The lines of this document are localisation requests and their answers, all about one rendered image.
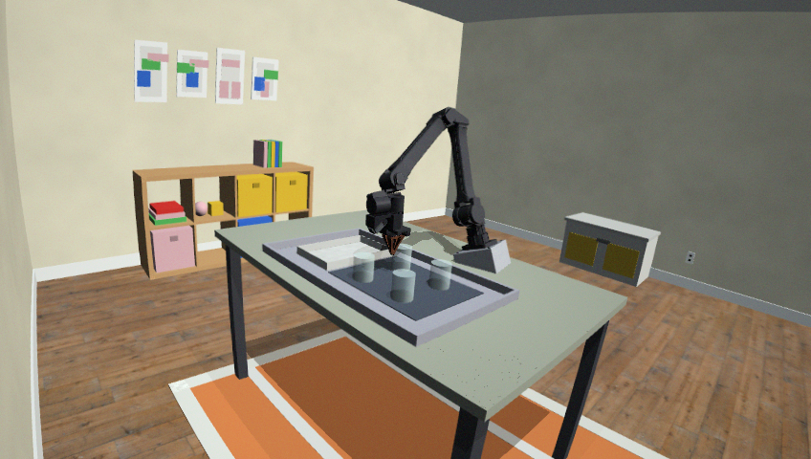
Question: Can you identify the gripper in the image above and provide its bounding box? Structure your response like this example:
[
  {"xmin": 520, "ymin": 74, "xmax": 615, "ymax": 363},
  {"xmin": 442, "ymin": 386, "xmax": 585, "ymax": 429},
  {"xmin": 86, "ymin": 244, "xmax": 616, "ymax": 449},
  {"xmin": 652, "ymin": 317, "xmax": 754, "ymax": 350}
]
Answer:
[{"xmin": 379, "ymin": 212, "xmax": 411, "ymax": 255}]

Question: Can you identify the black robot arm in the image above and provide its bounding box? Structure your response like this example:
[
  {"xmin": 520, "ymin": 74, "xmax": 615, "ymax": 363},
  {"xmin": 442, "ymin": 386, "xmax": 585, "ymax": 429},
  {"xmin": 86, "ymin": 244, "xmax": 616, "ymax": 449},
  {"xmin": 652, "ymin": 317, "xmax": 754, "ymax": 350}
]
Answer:
[{"xmin": 365, "ymin": 107, "xmax": 497, "ymax": 251}]

